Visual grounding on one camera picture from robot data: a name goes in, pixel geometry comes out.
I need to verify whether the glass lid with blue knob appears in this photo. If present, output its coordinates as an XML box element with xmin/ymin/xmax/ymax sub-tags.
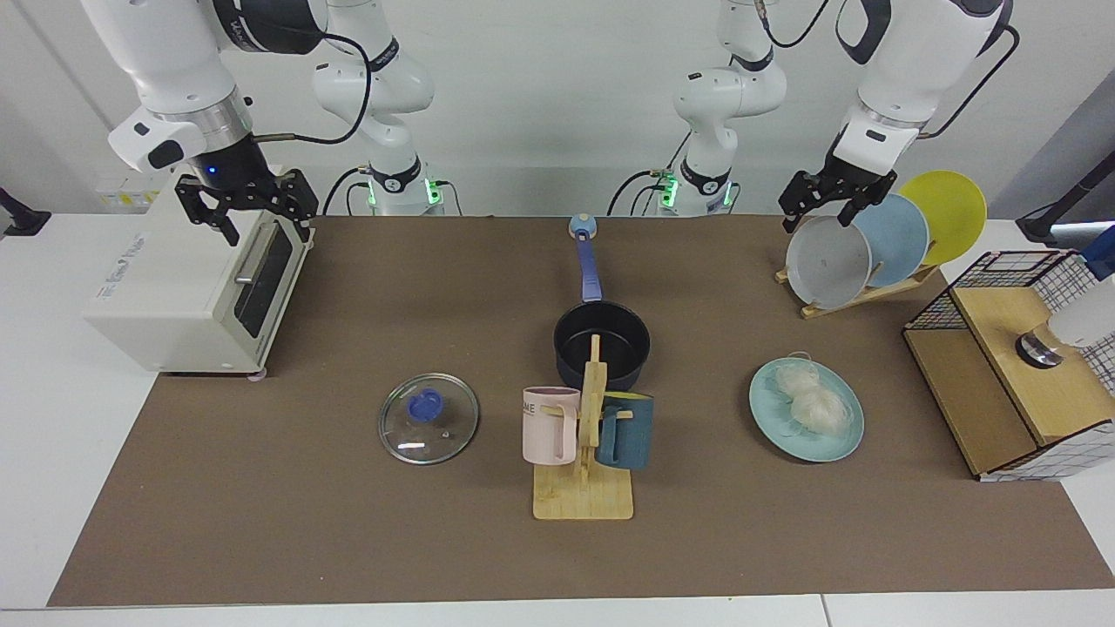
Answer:
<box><xmin>378</xmin><ymin>373</ymin><xmax>481</xmax><ymax>467</ymax></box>

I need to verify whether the grey plate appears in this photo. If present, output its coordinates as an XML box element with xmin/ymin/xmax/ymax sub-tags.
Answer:
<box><xmin>785</xmin><ymin>215</ymin><xmax>874</xmax><ymax>311</ymax></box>

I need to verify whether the light blue plate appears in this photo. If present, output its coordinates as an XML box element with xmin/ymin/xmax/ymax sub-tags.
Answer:
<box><xmin>852</xmin><ymin>193</ymin><xmax>931</xmax><ymax>289</ymax></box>

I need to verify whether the wooden plate rack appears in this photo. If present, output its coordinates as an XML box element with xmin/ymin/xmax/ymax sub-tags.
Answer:
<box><xmin>774</xmin><ymin>261</ymin><xmax>943</xmax><ymax>320</ymax></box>

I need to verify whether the yellow plate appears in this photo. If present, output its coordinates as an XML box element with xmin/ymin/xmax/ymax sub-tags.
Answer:
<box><xmin>898</xmin><ymin>170</ymin><xmax>989</xmax><ymax>267</ymax></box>

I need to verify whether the mint green plate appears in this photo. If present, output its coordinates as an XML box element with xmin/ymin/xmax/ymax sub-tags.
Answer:
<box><xmin>749</xmin><ymin>357</ymin><xmax>865</xmax><ymax>464</ymax></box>

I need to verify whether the pale toaster oven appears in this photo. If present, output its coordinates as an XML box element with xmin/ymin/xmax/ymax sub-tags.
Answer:
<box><xmin>83</xmin><ymin>165</ymin><xmax>315</xmax><ymax>382</ymax></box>

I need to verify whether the black stand pole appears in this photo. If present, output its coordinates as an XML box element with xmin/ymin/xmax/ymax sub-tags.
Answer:
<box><xmin>1014</xmin><ymin>152</ymin><xmax>1115</xmax><ymax>250</ymax></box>

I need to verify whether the white cylindrical device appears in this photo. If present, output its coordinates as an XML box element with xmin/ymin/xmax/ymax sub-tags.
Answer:
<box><xmin>1015</xmin><ymin>294</ymin><xmax>1115</xmax><ymax>371</ymax></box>

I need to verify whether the dark teal cup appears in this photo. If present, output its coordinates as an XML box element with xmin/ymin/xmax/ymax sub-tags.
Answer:
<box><xmin>595</xmin><ymin>392</ymin><xmax>655</xmax><ymax>472</ymax></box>

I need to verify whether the brown table cloth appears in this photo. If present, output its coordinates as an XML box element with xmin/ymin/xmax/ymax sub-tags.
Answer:
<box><xmin>48</xmin><ymin>215</ymin><xmax>1115</xmax><ymax>609</ymax></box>

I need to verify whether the pink cup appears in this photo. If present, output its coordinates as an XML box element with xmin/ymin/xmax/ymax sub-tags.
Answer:
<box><xmin>522</xmin><ymin>387</ymin><xmax>582</xmax><ymax>467</ymax></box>

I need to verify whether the wooden cup stand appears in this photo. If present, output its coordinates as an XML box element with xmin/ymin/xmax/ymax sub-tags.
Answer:
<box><xmin>532</xmin><ymin>334</ymin><xmax>635</xmax><ymax>522</ymax></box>

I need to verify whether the black base cable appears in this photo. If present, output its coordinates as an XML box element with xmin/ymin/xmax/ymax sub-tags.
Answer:
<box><xmin>321</xmin><ymin>165</ymin><xmax>373</xmax><ymax>217</ymax></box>
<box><xmin>606</xmin><ymin>131</ymin><xmax>691</xmax><ymax>217</ymax></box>

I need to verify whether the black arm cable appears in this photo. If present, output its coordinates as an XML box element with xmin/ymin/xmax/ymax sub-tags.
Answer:
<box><xmin>916</xmin><ymin>24</ymin><xmax>1021</xmax><ymax>141</ymax></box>
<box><xmin>251</xmin><ymin>29</ymin><xmax>375</xmax><ymax>147</ymax></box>

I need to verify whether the wire basket with wooden floor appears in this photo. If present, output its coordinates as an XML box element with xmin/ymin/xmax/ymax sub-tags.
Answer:
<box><xmin>902</xmin><ymin>250</ymin><xmax>1115</xmax><ymax>483</ymax></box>

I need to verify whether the black pot with blue handle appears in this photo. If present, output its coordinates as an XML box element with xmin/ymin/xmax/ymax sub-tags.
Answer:
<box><xmin>553</xmin><ymin>235</ymin><xmax>652</xmax><ymax>393</ymax></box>

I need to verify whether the black clamp mount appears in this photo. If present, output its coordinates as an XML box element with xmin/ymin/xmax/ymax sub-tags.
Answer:
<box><xmin>0</xmin><ymin>186</ymin><xmax>51</xmax><ymax>239</ymax></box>

